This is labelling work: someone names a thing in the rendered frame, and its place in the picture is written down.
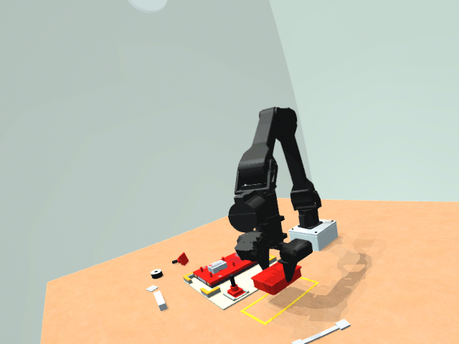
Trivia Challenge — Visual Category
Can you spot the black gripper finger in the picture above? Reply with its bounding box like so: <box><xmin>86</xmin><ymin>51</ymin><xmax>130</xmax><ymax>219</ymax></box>
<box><xmin>257</xmin><ymin>249</ymin><xmax>270</xmax><ymax>270</ymax></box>
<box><xmin>277</xmin><ymin>259</ymin><xmax>297</xmax><ymax>282</ymax></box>

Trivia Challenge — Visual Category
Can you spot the black toy tyre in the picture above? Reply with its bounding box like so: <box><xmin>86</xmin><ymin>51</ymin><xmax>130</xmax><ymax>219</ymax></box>
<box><xmin>151</xmin><ymin>269</ymin><xmax>163</xmax><ymax>279</ymax></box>

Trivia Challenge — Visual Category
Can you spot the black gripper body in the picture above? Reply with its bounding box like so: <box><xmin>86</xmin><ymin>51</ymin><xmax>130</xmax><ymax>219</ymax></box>
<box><xmin>254</xmin><ymin>214</ymin><xmax>313</xmax><ymax>264</ymax></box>

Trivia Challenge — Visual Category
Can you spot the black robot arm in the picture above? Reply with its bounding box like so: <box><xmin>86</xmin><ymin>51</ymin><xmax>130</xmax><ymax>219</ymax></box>
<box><xmin>228</xmin><ymin>107</ymin><xmax>323</xmax><ymax>262</ymax></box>

